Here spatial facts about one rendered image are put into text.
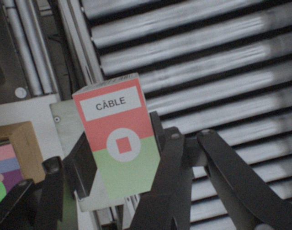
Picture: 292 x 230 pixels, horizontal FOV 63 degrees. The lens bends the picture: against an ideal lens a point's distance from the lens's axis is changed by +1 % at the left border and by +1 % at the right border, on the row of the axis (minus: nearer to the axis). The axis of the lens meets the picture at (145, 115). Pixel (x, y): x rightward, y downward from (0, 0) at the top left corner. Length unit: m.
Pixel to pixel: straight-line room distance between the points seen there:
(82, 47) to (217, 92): 0.33
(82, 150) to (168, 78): 0.41
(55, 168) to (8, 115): 0.49
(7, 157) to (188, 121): 0.43
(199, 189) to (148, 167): 0.48
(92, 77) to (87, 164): 0.41
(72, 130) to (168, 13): 0.35
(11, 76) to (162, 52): 0.34
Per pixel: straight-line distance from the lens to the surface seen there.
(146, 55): 0.56
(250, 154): 0.68
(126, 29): 0.56
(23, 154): 0.57
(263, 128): 0.67
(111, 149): 0.20
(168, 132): 0.18
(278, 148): 0.71
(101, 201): 0.68
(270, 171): 0.73
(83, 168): 0.18
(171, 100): 0.58
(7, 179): 0.67
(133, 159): 0.21
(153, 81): 0.56
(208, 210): 0.72
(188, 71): 0.58
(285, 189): 0.78
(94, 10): 0.58
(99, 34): 0.57
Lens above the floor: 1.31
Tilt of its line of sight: 76 degrees down
